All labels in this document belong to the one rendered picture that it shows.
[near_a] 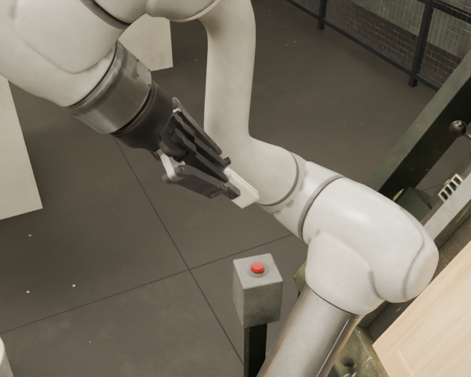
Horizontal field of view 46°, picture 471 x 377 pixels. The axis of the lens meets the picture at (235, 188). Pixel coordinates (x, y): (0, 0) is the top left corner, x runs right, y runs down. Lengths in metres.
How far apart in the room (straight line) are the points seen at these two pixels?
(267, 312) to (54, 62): 1.27
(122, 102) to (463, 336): 1.02
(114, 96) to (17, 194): 2.86
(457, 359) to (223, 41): 0.98
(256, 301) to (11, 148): 1.97
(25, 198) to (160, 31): 2.05
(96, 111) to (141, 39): 4.24
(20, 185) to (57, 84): 2.84
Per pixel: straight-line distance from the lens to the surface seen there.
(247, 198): 0.74
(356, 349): 1.53
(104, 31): 0.52
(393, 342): 1.49
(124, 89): 0.57
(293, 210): 0.90
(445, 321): 1.41
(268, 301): 1.64
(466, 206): 1.42
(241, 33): 0.60
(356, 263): 0.84
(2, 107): 3.12
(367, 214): 0.85
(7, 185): 3.36
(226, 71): 0.64
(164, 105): 0.60
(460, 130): 1.34
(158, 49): 4.88
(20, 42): 0.52
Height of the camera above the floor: 2.09
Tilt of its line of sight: 37 degrees down
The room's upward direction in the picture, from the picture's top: straight up
